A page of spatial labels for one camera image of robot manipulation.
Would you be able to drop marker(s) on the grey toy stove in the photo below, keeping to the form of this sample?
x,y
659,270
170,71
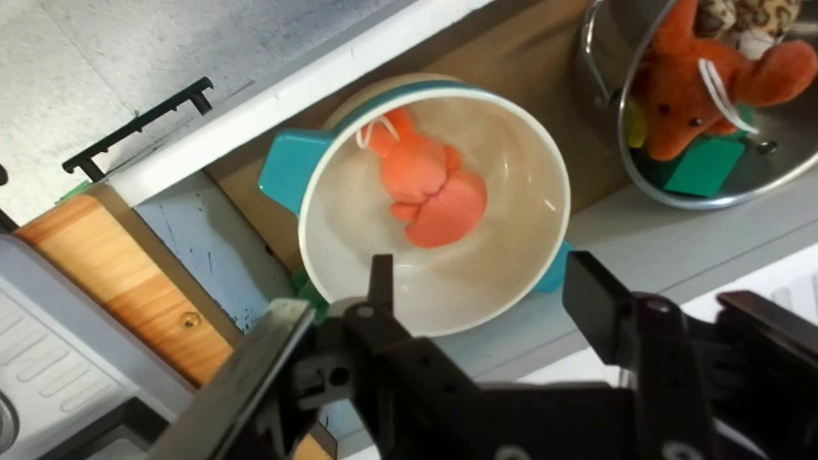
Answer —
x,y
43,367

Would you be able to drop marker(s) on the white teal bowl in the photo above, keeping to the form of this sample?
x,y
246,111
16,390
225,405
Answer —
x,y
512,238

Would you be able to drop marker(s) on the pink toy spoon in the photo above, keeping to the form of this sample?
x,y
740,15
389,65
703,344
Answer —
x,y
430,182

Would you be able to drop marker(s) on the orange plush toy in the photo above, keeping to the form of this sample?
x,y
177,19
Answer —
x,y
682,93

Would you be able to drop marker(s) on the steel pot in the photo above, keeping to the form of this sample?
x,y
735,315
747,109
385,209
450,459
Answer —
x,y
768,162

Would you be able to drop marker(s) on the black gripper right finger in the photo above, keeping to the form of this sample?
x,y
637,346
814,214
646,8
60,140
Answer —
x,y
629,341

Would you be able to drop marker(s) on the spotted beige plush toy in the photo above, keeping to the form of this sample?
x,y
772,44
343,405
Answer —
x,y
751,16

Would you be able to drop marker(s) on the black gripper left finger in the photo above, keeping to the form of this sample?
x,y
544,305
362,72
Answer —
x,y
385,341

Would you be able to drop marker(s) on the white toy sink basin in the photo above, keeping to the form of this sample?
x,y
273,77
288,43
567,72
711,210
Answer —
x,y
340,68

